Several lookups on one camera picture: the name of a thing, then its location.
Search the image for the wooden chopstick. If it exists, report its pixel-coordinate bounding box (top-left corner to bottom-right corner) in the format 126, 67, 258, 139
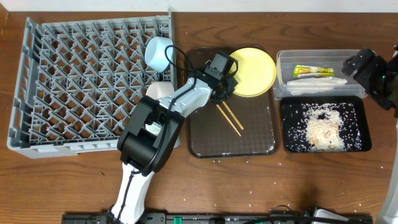
216, 105, 241, 137
222, 101, 244, 130

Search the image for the yellow plate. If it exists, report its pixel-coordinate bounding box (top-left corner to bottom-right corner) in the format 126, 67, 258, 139
229, 47, 276, 97

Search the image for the pink bowl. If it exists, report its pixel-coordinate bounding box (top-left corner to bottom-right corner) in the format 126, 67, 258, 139
146, 82, 175, 100

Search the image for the light blue bowl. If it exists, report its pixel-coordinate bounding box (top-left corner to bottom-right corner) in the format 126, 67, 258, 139
144, 37, 174, 72

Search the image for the white napkin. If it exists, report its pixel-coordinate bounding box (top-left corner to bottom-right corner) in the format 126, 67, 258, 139
287, 77, 348, 96

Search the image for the green snack wrapper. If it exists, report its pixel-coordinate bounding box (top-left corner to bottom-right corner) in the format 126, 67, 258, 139
293, 65, 334, 78

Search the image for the rice food waste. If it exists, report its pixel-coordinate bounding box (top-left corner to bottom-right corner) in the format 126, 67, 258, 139
282, 103, 363, 152

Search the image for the white cup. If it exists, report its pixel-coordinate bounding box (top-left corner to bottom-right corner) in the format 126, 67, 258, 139
145, 122, 162, 136

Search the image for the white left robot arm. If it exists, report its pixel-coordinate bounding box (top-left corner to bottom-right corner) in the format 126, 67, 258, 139
109, 52, 239, 223

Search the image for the black waste tray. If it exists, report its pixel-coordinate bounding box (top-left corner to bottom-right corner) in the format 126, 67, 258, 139
280, 96, 372, 153

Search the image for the grey dishwasher rack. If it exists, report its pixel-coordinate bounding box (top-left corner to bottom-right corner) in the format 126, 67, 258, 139
7, 15, 177, 159

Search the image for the dark brown serving tray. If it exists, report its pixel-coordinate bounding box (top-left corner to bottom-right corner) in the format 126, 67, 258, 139
184, 45, 280, 159

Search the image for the clear plastic bin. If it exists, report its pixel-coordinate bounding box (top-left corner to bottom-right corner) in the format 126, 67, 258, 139
273, 49, 367, 100

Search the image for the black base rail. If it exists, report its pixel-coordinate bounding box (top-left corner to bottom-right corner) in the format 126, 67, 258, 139
61, 205, 373, 224

